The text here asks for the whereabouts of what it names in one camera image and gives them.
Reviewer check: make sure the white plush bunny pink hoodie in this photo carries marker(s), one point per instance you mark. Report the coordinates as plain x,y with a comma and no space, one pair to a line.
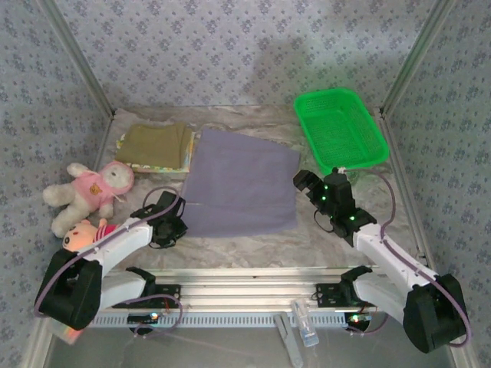
88,188

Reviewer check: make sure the plush doll pink striped dress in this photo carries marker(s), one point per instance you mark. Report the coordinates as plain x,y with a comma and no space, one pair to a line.
80,235

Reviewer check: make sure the clear plastic bottle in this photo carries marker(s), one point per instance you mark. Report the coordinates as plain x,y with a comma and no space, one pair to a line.
305,326

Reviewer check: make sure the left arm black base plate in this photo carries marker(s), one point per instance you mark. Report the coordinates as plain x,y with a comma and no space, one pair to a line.
169,293

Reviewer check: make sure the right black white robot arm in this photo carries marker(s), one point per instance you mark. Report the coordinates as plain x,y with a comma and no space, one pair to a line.
383,253

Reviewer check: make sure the aluminium rail frame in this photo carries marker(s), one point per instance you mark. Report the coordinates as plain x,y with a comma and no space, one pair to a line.
245,287

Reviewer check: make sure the aluminium corner post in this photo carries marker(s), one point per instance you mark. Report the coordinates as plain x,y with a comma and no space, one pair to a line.
57,15
438,15

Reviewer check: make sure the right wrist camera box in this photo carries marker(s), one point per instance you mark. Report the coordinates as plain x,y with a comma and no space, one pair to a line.
340,169

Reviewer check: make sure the olive brown skirt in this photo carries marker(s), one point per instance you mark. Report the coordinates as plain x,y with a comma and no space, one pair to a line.
153,143

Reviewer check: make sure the grey plastic clip tool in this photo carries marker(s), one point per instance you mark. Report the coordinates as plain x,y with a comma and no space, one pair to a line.
289,341

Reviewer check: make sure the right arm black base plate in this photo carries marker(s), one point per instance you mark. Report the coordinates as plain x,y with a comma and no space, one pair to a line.
330,297

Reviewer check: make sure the right black controller board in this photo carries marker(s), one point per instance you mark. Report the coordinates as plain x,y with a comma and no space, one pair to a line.
358,318

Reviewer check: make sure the left black controller board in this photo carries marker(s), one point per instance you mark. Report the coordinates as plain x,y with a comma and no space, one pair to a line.
140,317

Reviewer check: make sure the lavender grey skirt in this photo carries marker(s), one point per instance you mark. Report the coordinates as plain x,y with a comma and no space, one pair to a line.
241,184

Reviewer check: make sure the pastel pink flower skirt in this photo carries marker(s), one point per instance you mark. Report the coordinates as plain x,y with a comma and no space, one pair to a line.
190,153

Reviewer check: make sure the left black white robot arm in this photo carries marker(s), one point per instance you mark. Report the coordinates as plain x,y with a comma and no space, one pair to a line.
122,241

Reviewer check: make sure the lemon print skirt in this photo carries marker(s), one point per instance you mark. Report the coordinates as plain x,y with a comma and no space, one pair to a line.
122,142

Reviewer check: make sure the black controller board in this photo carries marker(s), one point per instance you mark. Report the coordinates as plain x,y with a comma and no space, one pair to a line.
140,317
358,318

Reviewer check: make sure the green plastic basket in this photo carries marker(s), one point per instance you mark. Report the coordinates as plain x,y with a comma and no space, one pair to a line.
341,126

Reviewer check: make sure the pack of coloured markers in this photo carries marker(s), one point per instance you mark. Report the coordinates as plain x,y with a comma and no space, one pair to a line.
67,331

